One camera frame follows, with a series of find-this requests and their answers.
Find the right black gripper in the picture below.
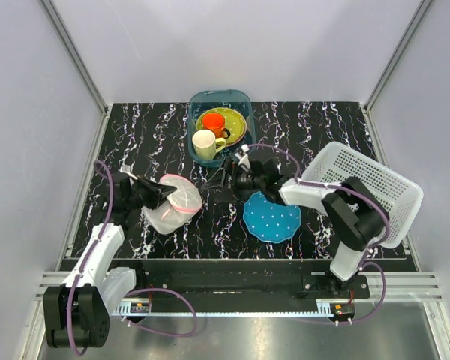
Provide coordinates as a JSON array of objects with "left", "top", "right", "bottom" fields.
[{"left": 202, "top": 157, "right": 265, "bottom": 206}]

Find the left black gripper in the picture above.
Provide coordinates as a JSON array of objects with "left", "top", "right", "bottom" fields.
[{"left": 127, "top": 175, "right": 176, "bottom": 212}]

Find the white mesh laundry bag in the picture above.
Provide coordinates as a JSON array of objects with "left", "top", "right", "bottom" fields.
[{"left": 142, "top": 174, "right": 203, "bottom": 235}]

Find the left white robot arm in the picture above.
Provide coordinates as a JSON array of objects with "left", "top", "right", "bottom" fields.
[{"left": 43, "top": 172, "right": 177, "bottom": 355}]

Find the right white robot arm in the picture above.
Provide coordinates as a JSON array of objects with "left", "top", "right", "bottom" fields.
[{"left": 202, "top": 144, "right": 390, "bottom": 298}]

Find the cream yellow mug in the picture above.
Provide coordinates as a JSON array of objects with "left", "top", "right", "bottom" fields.
[{"left": 192, "top": 130, "right": 227, "bottom": 161}]

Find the orange cup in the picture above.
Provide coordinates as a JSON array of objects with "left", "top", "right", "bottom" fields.
[{"left": 202, "top": 112, "right": 230, "bottom": 139}]

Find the yellow-green dotted plate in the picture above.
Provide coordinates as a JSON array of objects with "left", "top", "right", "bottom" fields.
[{"left": 196, "top": 107, "right": 248, "bottom": 147}]

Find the blue dotted plate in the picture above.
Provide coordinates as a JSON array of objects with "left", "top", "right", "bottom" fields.
[{"left": 243, "top": 192, "right": 302, "bottom": 244}]

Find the teal transparent plastic bin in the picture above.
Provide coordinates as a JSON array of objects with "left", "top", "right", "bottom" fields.
[{"left": 187, "top": 89, "right": 257, "bottom": 168}]

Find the white perforated plastic basket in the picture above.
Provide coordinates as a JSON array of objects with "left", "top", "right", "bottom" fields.
[{"left": 301, "top": 142, "right": 423, "bottom": 248}]

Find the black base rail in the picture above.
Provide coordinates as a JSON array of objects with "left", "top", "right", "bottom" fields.
[{"left": 89, "top": 257, "right": 372, "bottom": 305}]

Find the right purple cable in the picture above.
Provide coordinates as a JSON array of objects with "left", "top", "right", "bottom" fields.
[{"left": 243, "top": 143, "right": 392, "bottom": 326}]

